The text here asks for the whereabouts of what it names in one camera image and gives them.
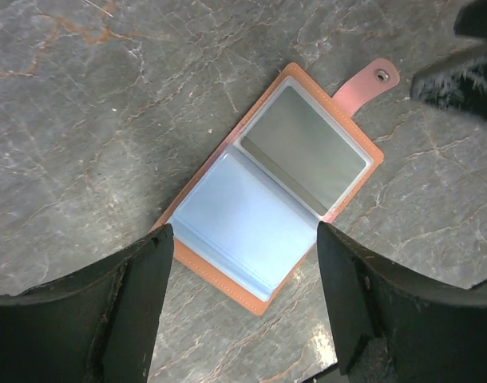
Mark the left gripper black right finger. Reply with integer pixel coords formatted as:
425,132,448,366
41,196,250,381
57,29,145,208
317,223,487,382

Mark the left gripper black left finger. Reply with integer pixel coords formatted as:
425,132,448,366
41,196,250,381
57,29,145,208
0,224,173,382

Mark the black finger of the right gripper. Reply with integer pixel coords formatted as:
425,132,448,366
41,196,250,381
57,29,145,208
453,0,487,39
410,42,487,121

